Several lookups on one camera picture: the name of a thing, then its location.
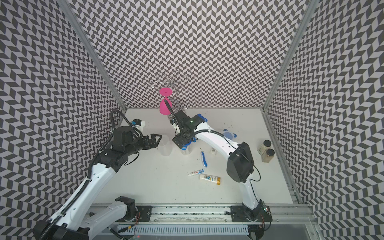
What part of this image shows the clear cup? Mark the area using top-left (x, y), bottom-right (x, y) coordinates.
top-left (157, 135), bottom-right (173, 157)
top-left (181, 144), bottom-right (192, 155)

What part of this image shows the brown spice jar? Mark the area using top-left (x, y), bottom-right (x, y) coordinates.
top-left (262, 149), bottom-right (275, 163)

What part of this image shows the chrome glass holder stand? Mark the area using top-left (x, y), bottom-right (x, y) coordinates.
top-left (149, 71), bottom-right (186, 113)

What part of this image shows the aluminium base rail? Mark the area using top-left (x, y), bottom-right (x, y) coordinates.
top-left (136, 204), bottom-right (317, 225)

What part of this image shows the blue lid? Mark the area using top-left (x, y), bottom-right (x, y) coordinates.
top-left (223, 129), bottom-right (237, 141)
top-left (181, 141), bottom-right (196, 152)
top-left (197, 114), bottom-right (208, 123)

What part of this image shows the green herb spice jar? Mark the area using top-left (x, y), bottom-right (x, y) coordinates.
top-left (258, 140), bottom-right (272, 155)

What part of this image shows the pink plastic wine glass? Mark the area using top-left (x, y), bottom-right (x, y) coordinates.
top-left (159, 88), bottom-right (173, 116)

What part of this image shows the blue lid under cup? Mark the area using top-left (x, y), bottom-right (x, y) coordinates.
top-left (223, 129), bottom-right (237, 141)

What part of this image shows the white bottle green label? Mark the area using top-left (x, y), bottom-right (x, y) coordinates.
top-left (199, 174), bottom-right (221, 185)

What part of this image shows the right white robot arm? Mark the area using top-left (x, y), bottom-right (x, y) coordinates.
top-left (170, 111), bottom-right (273, 223)

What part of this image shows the blue toothbrush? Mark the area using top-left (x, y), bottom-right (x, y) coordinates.
top-left (201, 151), bottom-right (208, 168)

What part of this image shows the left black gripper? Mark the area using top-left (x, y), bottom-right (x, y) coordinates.
top-left (125, 133), bottom-right (162, 157)

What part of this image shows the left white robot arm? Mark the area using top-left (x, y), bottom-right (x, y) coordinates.
top-left (33, 126), bottom-right (162, 240)

